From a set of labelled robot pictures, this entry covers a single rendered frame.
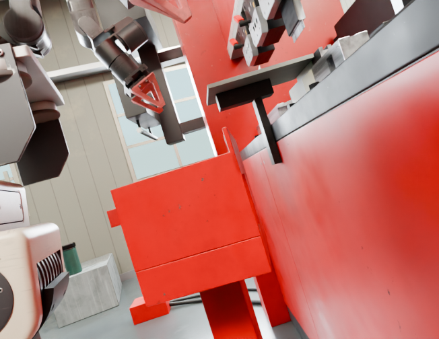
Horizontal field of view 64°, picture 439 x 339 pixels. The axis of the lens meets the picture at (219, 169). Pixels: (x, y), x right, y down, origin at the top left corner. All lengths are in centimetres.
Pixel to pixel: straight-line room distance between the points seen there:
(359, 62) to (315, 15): 160
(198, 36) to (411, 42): 160
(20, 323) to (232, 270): 29
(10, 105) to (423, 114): 49
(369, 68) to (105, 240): 399
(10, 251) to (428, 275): 52
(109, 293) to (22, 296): 276
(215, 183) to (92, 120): 398
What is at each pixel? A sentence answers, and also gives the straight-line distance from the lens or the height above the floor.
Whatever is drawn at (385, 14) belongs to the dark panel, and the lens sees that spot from 159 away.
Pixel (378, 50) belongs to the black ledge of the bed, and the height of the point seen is 86.
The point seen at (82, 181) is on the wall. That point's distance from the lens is 427.
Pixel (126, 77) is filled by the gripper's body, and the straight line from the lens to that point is 85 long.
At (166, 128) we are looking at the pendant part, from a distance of 233.
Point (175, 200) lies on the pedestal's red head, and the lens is 42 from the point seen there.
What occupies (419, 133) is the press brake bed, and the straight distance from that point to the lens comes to 37.
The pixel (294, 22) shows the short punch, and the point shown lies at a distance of 99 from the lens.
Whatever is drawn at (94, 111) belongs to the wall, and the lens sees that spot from 438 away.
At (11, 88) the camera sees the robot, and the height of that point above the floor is 98.
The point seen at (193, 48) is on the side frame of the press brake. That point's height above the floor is 145.
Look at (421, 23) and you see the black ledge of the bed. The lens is 34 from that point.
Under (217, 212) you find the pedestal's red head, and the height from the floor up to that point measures 75.
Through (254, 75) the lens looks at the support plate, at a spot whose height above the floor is 99.
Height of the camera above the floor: 78
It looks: 1 degrees up
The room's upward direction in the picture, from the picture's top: 17 degrees counter-clockwise
